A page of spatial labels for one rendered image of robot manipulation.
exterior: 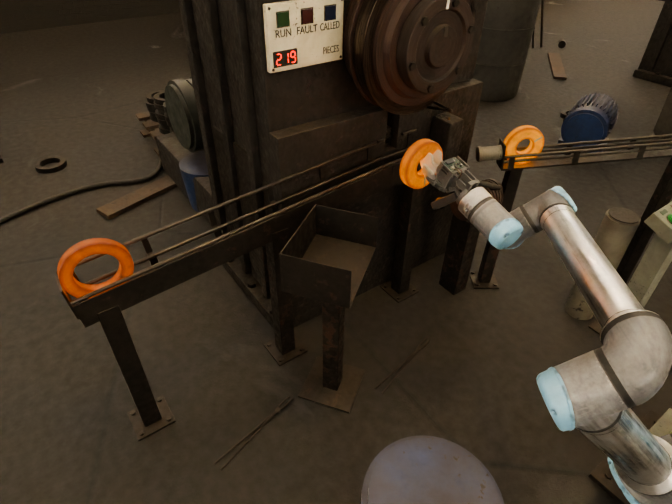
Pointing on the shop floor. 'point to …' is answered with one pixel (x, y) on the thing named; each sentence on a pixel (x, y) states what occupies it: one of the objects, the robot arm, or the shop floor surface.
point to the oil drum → (504, 47)
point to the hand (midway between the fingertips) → (422, 158)
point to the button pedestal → (641, 288)
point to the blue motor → (590, 120)
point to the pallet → (154, 121)
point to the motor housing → (462, 246)
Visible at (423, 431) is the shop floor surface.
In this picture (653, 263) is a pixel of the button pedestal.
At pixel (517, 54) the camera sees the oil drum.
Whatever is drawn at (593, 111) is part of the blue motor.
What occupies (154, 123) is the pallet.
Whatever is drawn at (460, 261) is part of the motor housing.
